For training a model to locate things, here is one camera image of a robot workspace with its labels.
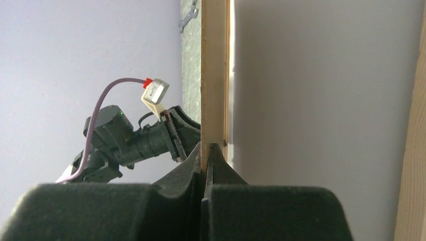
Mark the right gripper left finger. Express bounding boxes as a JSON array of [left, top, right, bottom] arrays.
[[1, 145, 201, 240]]

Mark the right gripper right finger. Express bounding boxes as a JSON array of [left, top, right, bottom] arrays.
[[201, 144, 353, 240]]

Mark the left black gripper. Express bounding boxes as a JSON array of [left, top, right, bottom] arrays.
[[86, 105, 200, 167]]

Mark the brown backing board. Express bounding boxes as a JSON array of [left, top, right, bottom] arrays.
[[200, 1, 229, 179]]

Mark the wooden picture frame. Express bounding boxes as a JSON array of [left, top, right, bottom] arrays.
[[394, 32, 425, 240]]

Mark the glossy photo board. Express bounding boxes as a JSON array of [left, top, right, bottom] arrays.
[[233, 1, 424, 240]]

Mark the grey metal wrench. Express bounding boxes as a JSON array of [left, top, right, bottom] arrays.
[[178, 0, 199, 34]]

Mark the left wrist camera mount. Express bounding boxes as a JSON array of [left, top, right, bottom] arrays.
[[141, 78, 170, 120]]

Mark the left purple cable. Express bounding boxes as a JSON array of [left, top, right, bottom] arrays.
[[56, 77, 147, 184]]

